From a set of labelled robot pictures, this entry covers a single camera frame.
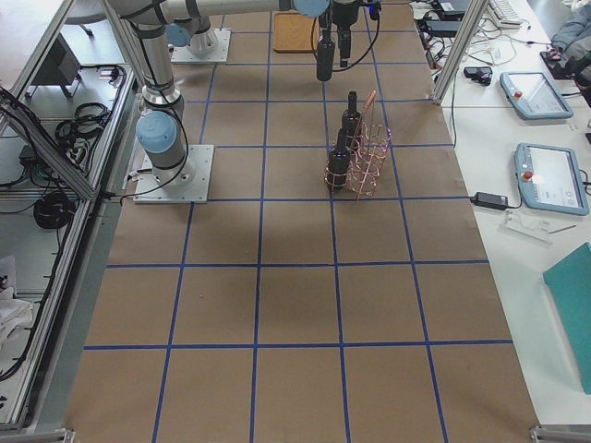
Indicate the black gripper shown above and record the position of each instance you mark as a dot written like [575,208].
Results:
[344,14]

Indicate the dark wine bottle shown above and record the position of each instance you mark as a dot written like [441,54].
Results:
[338,162]
[325,56]
[350,120]

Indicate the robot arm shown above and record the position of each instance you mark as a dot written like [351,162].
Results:
[149,21]

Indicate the wooden tray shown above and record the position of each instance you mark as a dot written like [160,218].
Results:
[294,33]

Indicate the blue teach pendant far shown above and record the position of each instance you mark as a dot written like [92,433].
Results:
[534,96]

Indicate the blue teach pendant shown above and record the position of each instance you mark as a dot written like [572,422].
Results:
[534,96]
[548,178]

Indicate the black power adapter right desk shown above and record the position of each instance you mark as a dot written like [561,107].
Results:
[490,201]

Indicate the blue teach pendant near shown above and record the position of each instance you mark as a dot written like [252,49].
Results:
[548,178]

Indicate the copper wire wine basket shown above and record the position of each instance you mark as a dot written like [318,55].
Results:
[366,162]

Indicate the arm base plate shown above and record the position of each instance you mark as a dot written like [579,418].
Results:
[208,47]
[180,185]

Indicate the aluminium frame post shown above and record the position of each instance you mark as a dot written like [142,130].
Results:
[464,36]

